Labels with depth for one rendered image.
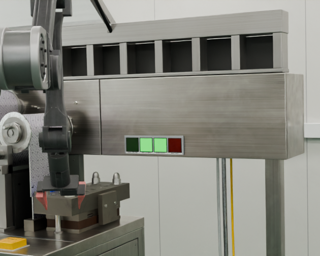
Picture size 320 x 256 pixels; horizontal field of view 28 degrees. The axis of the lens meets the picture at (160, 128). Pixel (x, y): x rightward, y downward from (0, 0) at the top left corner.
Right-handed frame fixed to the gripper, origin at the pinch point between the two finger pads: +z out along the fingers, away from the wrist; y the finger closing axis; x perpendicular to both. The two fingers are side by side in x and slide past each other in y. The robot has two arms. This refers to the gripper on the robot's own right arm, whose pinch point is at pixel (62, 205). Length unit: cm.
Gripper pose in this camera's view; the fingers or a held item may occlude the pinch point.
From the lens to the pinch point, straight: 194.4
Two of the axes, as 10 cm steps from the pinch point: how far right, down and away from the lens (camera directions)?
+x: 0.6, 5.4, -8.4
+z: -0.1, 8.4, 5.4
